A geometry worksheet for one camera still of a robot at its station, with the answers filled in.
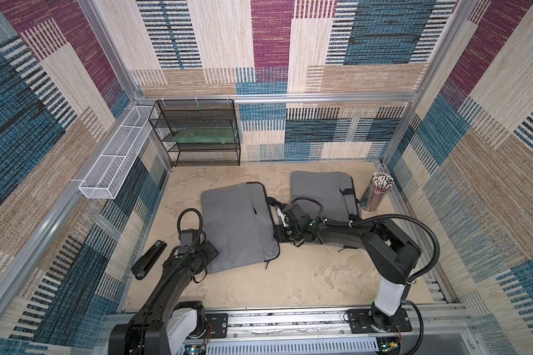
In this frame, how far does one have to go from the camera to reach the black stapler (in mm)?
836

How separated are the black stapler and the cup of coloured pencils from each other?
34.9 inches

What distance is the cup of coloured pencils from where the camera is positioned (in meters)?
0.91
